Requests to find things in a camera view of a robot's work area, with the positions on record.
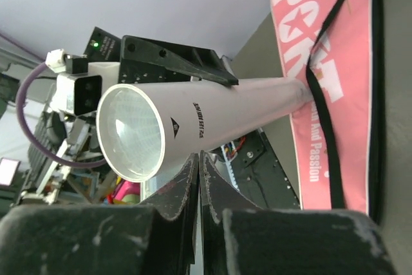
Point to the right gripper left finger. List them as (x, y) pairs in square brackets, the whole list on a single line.
[(157, 236)]

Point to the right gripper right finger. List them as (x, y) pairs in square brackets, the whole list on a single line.
[(241, 238)]

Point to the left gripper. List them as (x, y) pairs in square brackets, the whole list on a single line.
[(147, 61)]

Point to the white shuttlecock tube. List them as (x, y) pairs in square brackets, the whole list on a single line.
[(203, 115)]

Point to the clear plastic tube lid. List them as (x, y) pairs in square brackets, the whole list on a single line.
[(129, 132)]

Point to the pink racket bag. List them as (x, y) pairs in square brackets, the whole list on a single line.
[(342, 42)]

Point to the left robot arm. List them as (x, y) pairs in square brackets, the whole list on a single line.
[(105, 47)]

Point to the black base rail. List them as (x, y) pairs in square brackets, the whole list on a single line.
[(255, 171)]

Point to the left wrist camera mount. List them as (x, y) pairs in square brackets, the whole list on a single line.
[(80, 81)]

